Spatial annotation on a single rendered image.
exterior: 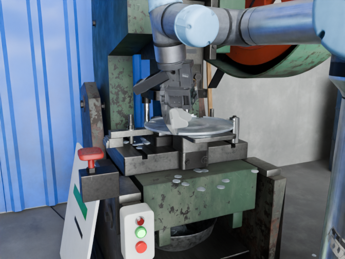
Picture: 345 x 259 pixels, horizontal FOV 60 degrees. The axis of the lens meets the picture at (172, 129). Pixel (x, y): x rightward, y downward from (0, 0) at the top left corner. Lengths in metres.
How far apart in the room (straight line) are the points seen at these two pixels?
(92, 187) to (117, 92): 0.50
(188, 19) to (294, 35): 0.19
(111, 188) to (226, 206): 0.39
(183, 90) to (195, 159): 0.30
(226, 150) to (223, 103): 1.54
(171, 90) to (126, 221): 0.33
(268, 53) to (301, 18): 0.62
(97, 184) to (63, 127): 1.39
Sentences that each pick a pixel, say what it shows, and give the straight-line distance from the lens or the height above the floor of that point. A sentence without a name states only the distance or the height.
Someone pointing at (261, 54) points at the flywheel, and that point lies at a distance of 1.20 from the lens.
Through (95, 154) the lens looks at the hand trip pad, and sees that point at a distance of 0.76.
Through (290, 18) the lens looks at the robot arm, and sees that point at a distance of 0.56.
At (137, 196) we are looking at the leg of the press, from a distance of 0.82.
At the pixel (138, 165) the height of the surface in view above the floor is 0.68.
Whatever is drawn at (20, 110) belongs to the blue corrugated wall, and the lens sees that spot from 2.13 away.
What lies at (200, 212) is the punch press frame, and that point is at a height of 0.53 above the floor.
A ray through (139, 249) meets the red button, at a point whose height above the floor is 0.54.
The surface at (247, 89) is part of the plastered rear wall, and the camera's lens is 2.69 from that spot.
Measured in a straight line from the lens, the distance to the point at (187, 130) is 0.89.
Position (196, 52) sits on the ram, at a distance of 1.02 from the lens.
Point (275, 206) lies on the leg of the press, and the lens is 1.05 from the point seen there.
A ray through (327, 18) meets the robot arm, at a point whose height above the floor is 1.02.
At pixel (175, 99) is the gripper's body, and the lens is 0.76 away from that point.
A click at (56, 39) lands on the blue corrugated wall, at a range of 2.11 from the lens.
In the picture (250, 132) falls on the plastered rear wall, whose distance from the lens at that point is 2.78.
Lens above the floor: 0.98
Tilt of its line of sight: 12 degrees down
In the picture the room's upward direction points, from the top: straight up
